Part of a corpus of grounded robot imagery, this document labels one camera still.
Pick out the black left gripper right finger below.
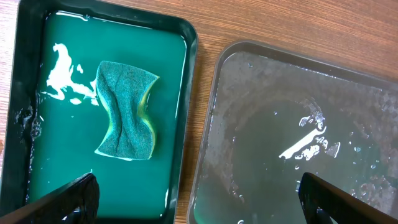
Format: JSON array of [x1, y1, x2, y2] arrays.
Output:
[[298, 172, 397, 224]]

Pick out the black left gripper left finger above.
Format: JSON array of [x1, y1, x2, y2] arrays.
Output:
[[1, 173, 100, 224]]

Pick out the green and yellow sponge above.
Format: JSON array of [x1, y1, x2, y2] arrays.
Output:
[[95, 61, 159, 161]]

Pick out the small green soapy water tray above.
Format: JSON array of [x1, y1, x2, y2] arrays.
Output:
[[1, 0, 198, 223]]

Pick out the large dark grey tray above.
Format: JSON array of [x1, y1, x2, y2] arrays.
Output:
[[187, 40, 397, 223]]

